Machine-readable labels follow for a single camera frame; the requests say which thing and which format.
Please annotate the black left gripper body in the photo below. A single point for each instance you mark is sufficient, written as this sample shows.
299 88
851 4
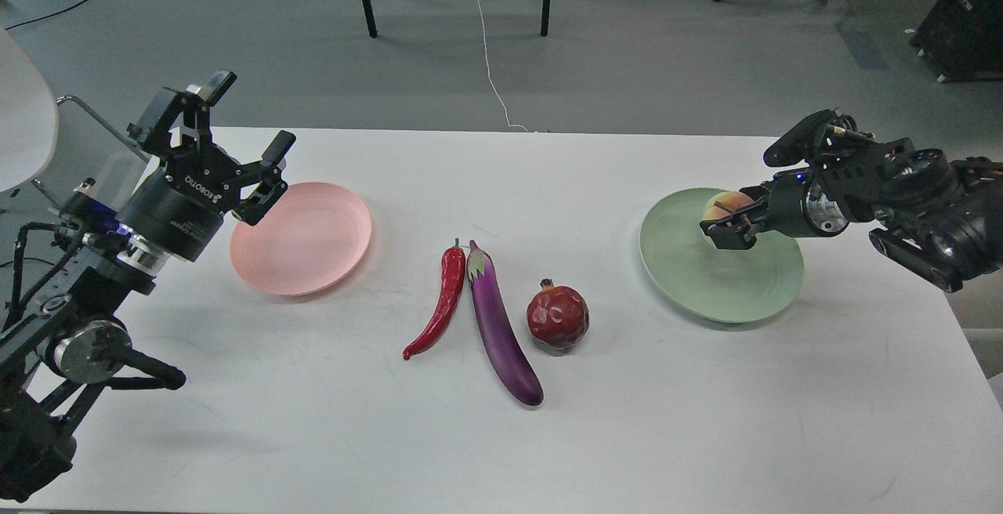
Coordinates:
179 207

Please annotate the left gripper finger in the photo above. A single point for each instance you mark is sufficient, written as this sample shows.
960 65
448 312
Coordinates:
260 185
178 121

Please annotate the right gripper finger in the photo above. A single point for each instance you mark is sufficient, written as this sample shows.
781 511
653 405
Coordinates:
730 228

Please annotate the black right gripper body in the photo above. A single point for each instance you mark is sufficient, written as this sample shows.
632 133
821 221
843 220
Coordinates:
795 205

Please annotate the yellow pink peach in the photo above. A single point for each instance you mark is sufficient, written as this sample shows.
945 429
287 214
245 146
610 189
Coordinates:
732 198

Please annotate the red pomegranate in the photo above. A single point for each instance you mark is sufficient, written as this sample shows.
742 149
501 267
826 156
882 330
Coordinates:
558 316

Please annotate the red chili pepper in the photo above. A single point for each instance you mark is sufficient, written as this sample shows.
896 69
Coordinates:
452 279

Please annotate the purple eggplant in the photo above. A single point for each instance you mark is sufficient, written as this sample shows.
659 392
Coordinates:
503 351

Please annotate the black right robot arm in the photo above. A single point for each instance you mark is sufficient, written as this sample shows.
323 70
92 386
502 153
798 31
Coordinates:
939 219

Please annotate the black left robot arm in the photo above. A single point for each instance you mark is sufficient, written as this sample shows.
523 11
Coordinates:
62 344

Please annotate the green plate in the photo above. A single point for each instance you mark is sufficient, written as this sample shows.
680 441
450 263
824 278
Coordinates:
727 286

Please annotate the pink plate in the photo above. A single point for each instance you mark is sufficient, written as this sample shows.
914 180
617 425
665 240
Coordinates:
313 237

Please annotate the white chair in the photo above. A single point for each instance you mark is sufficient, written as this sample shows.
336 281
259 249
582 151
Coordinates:
31 122

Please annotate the black equipment case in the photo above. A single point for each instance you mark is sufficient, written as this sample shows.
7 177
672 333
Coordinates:
961 40

